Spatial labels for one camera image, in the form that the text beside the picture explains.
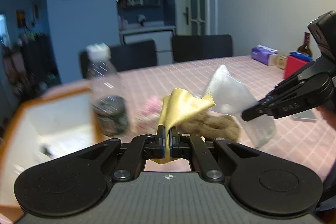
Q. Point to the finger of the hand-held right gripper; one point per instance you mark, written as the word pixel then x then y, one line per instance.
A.
pixel 291 81
pixel 278 108

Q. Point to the brown glass bottle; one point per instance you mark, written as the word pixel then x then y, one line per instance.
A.
pixel 305 47

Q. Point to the dark sunset wall picture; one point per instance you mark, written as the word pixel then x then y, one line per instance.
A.
pixel 20 18

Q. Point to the purple tissue pack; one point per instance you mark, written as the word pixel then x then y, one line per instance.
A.
pixel 262 54

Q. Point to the dark tall cabinet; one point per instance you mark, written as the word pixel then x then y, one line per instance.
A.
pixel 39 61

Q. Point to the blue packet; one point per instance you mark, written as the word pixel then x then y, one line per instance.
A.
pixel 300 56

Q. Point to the brown plush toy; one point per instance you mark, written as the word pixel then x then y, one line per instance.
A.
pixel 212 123

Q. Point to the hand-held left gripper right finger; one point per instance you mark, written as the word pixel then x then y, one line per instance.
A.
pixel 172 141

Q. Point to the small perforated wooden box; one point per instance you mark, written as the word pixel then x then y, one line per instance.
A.
pixel 281 62

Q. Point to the clear plastic bag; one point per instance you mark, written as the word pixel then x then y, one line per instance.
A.
pixel 228 92

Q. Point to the black chair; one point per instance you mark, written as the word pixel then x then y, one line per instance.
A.
pixel 131 56
pixel 202 48

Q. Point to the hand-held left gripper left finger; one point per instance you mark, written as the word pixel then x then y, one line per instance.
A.
pixel 162 140

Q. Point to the yellow cloth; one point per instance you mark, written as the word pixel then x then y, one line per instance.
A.
pixel 183 108

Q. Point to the pink crochet toy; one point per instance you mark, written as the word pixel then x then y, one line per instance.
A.
pixel 149 111

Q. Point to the white ornament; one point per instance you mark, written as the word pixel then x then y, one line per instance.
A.
pixel 141 19

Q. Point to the white sideboard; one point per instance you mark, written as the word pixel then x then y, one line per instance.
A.
pixel 147 35

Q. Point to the red box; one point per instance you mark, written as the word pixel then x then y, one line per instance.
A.
pixel 295 67

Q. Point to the narrow framed wall picture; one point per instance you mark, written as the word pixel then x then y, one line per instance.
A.
pixel 35 12

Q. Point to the clear plastic water bottle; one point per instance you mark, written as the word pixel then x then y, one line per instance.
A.
pixel 105 87

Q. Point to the orange cardboard box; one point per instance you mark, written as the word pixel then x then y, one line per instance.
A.
pixel 60 121

